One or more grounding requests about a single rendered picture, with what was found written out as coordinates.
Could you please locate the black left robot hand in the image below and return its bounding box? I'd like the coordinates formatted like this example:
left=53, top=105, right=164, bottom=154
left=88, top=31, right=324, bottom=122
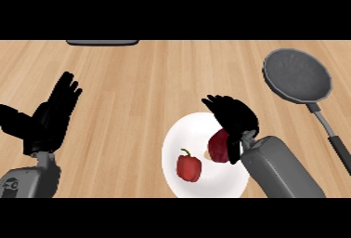
left=0, top=71, right=84, bottom=156

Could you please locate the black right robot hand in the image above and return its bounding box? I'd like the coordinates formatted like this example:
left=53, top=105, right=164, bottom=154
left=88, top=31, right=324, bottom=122
left=200, top=94, right=261, bottom=165

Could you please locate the dark red pear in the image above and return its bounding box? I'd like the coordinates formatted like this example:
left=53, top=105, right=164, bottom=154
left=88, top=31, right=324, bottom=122
left=206, top=128, right=231, bottom=164

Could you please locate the dark grey frying pan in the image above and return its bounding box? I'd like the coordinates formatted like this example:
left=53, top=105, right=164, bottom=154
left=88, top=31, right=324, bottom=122
left=261, top=47, right=351, bottom=177

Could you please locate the white round plate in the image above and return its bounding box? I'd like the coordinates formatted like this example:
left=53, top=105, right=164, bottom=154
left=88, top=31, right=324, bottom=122
left=161, top=112, right=252, bottom=199

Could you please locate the red bell pepper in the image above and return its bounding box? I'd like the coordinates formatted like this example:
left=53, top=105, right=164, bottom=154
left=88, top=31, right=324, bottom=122
left=175, top=148, right=203, bottom=183

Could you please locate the dark grey flat appliance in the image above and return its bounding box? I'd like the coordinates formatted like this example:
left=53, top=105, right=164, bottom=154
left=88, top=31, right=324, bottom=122
left=65, top=39, right=140, bottom=47

